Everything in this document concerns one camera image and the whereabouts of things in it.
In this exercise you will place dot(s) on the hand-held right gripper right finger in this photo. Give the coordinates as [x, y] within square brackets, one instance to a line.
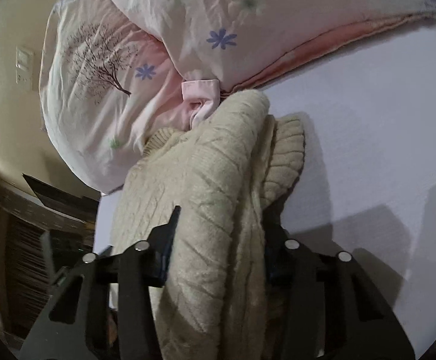
[274, 255]

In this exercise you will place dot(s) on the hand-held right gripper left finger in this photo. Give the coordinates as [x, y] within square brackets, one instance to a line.
[164, 255]

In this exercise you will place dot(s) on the cream knitted sweater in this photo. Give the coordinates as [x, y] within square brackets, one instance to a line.
[210, 195]

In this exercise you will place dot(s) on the dark wooden furniture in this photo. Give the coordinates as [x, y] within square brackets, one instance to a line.
[45, 240]

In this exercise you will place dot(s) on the white bed sheet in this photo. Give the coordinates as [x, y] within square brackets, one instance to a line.
[372, 157]

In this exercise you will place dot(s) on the tree print pillow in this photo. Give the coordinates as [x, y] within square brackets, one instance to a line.
[90, 112]

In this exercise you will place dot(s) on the pink floral quilt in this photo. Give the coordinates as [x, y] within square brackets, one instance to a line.
[240, 26]

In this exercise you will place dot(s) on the white wall switch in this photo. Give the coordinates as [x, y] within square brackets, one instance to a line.
[23, 68]

